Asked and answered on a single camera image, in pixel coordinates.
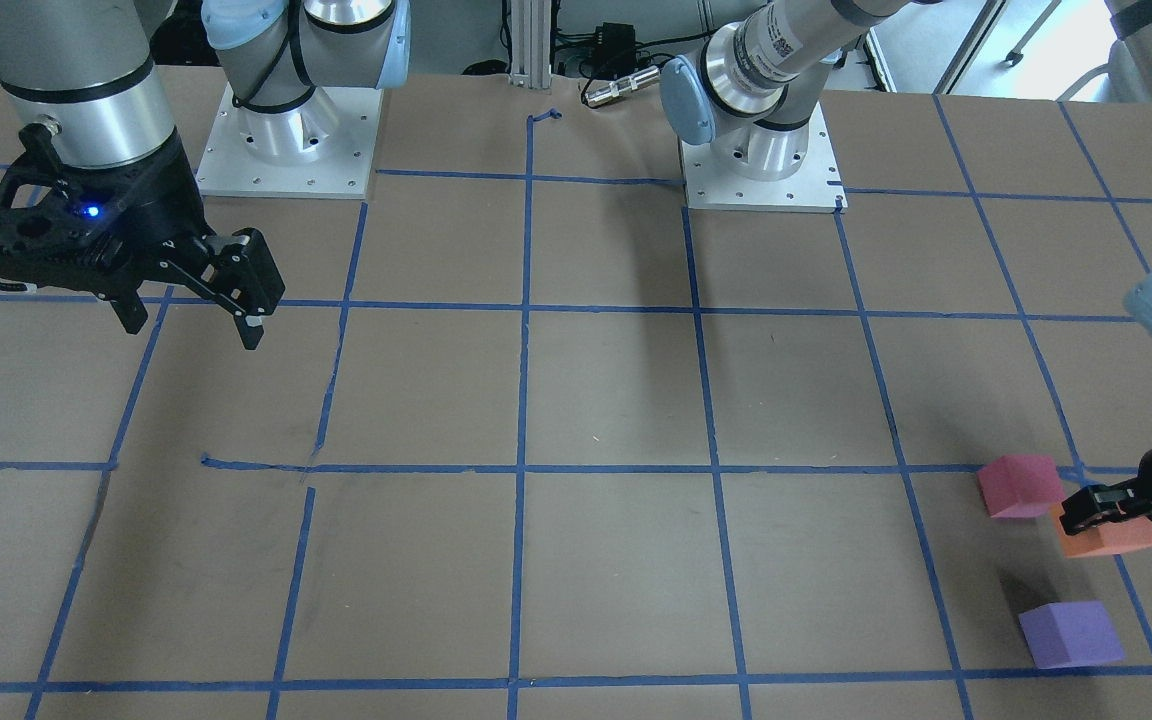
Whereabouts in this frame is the silver cable connector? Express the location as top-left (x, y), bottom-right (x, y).
top-left (581, 65), bottom-right (660, 109)

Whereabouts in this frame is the aluminium frame post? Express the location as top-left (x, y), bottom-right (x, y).
top-left (507, 0), bottom-right (556, 94)

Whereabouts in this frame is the purple foam block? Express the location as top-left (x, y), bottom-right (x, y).
top-left (1018, 600), bottom-right (1126, 670)

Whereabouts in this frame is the pink foam block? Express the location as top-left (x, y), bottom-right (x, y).
top-left (975, 454), bottom-right (1066, 520)

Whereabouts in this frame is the orange foam block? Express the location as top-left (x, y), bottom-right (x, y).
top-left (1048, 503), bottom-right (1152, 559)

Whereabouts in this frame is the brown paper table cover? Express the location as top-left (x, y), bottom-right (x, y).
top-left (0, 76), bottom-right (1152, 719)

